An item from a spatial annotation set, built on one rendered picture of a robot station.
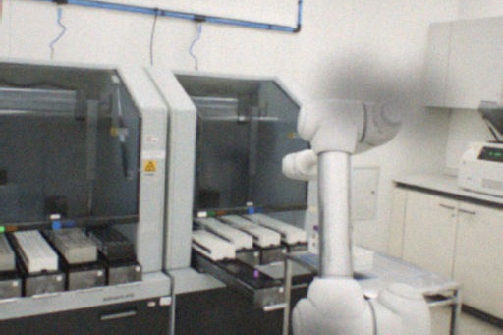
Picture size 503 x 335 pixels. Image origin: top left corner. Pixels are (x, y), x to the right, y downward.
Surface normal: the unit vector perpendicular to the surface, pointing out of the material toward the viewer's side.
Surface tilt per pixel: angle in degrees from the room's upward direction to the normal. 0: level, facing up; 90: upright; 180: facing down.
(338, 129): 75
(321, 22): 90
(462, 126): 90
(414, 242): 90
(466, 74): 90
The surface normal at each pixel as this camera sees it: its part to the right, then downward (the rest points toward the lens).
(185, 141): 0.52, 0.11
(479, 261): -0.85, 0.00
